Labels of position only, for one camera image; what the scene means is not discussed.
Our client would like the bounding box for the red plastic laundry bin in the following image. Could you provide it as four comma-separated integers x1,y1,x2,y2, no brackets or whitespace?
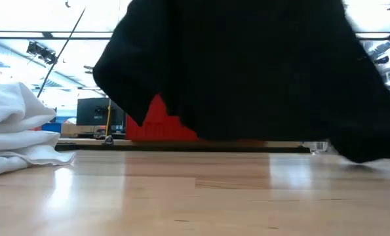
125,94,267,147

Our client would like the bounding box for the black garment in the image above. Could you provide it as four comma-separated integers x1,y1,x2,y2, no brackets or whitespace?
92,0,390,164

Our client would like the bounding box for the blue storage bin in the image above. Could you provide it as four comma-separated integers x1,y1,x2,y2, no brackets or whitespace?
42,123,63,134

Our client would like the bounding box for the yellow pole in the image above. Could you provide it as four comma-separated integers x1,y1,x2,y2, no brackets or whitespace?
105,98,113,137

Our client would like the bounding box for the black monitor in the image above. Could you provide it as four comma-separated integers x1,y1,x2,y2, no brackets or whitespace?
76,97,127,127

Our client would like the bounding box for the cardboard box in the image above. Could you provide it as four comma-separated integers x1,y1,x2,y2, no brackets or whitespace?
60,123,96,138

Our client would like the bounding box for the black ceiling spotlight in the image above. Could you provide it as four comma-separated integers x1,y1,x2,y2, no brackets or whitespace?
26,41,58,66

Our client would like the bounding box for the black beam with lights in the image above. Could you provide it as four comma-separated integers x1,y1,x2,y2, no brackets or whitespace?
0,30,390,41

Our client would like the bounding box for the black aluminium table frame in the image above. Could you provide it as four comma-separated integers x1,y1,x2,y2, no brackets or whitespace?
54,144,311,154

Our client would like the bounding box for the long black cable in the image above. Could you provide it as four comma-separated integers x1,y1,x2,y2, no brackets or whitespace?
37,8,86,98

